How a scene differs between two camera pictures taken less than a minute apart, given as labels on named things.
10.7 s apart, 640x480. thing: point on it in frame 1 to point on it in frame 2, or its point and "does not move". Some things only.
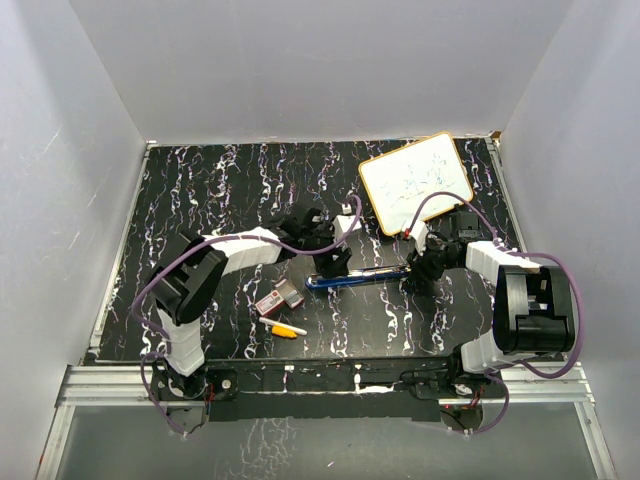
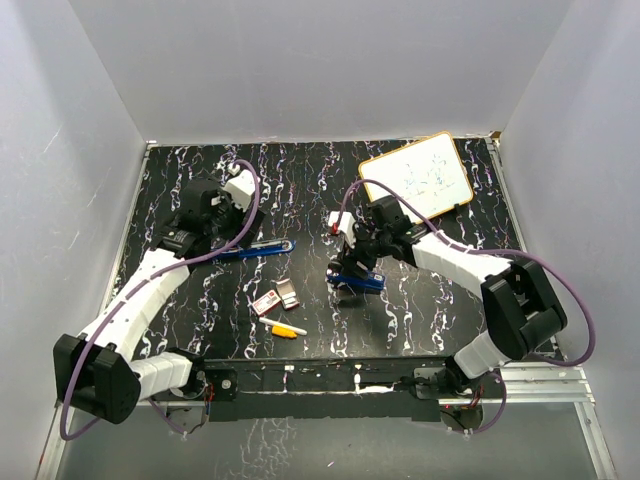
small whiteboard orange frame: [399, 180] does not move
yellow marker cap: [284, 332] does not move
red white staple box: [271, 303] does not move
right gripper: [420, 268] to [352, 255]
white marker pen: [283, 326] does not move
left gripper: [327, 264] to [239, 214]
